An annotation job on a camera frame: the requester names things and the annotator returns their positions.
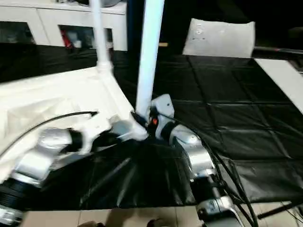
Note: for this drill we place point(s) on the white plastic table leg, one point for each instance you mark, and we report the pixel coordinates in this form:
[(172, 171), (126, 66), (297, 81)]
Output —
[(99, 33), (149, 52)]

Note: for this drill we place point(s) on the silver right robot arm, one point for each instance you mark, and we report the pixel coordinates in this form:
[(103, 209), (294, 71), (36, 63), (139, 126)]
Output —
[(199, 156)]

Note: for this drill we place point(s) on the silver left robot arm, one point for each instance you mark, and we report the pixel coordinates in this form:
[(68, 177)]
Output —
[(38, 161)]

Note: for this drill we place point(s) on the white plastic table top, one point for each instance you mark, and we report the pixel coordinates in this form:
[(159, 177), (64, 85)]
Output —
[(47, 99)]

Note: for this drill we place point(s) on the small yellow label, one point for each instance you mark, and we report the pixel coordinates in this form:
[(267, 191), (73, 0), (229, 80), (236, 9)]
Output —
[(163, 45)]

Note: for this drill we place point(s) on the black work mat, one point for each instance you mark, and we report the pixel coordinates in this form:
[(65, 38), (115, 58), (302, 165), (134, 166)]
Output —
[(246, 142)]

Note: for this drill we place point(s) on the white flat panel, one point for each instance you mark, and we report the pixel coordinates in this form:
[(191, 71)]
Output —
[(218, 38)]

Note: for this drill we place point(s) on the white cabinet with glass doors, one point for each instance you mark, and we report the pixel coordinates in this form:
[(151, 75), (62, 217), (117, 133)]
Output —
[(47, 19)]

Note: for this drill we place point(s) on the white flat sheet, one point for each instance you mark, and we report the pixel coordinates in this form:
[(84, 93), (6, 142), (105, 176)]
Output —
[(284, 80)]

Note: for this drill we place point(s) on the black metal stand leg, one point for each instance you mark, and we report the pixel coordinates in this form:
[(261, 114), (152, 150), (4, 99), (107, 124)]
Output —
[(281, 210)]

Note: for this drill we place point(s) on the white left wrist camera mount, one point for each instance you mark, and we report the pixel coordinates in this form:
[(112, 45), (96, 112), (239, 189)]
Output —
[(94, 127)]

